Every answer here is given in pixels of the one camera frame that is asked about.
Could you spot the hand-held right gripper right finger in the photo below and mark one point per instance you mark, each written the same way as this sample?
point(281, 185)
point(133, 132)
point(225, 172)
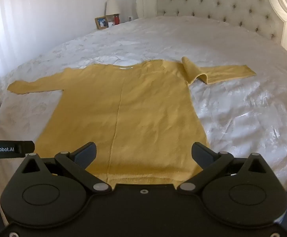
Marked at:
point(202, 154)

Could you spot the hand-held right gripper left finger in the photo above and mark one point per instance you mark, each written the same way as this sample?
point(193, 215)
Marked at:
point(85, 156)

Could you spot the yellow towel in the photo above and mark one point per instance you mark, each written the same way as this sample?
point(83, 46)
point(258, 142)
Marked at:
point(138, 113)

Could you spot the white curtain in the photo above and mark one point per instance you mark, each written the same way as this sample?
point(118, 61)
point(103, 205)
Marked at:
point(0, 29)

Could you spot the white bedspread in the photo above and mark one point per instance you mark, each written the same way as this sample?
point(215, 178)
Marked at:
point(163, 37)

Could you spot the small white jar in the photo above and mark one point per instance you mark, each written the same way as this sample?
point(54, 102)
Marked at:
point(111, 24)

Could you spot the red bottle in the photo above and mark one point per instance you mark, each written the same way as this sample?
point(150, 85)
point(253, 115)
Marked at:
point(116, 19)

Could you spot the white shade table lamp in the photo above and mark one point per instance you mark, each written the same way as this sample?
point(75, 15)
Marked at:
point(112, 6)

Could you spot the tufted cream headboard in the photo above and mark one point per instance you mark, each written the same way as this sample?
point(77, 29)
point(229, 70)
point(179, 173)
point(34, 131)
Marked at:
point(219, 2)

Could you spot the wooden picture frame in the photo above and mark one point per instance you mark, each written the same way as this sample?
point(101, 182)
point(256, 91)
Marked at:
point(101, 23)

